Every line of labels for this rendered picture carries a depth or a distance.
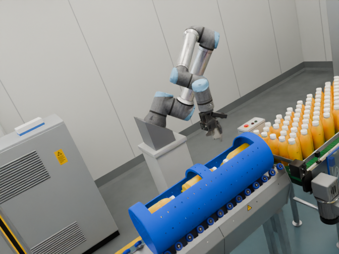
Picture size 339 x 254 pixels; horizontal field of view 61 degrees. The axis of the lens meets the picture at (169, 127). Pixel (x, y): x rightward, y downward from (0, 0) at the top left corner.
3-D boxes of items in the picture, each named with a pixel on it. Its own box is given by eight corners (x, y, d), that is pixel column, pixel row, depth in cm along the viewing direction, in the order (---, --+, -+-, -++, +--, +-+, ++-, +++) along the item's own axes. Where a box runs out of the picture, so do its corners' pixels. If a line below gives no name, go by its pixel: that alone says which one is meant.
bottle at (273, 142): (271, 158, 207) (267, 135, 200) (282, 156, 205) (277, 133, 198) (273, 164, 200) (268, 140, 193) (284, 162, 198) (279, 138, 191)
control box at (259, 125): (239, 139, 225) (236, 128, 221) (257, 127, 233) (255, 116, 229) (249, 142, 217) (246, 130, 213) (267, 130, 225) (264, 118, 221)
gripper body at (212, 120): (201, 130, 171) (196, 112, 167) (212, 124, 175) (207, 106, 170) (210, 133, 165) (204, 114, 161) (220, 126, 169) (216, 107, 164)
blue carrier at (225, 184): (138, 236, 169) (121, 199, 157) (242, 161, 204) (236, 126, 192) (164, 267, 146) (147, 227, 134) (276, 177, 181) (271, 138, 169)
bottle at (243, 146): (245, 140, 188) (224, 154, 180) (253, 148, 185) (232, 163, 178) (242, 146, 194) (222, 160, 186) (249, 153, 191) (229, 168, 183)
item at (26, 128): (17, 135, 276) (13, 128, 273) (42, 123, 288) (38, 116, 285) (20, 137, 266) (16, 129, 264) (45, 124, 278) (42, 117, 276)
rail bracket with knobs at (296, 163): (288, 176, 184) (285, 163, 180) (295, 170, 187) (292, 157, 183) (302, 181, 176) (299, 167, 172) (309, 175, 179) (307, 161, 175)
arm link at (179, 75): (188, 17, 210) (171, 71, 164) (204, 23, 211) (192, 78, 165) (183, 32, 219) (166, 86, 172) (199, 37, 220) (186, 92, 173)
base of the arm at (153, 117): (140, 118, 244) (144, 107, 243) (160, 124, 252) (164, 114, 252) (148, 122, 227) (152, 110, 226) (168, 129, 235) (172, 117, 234)
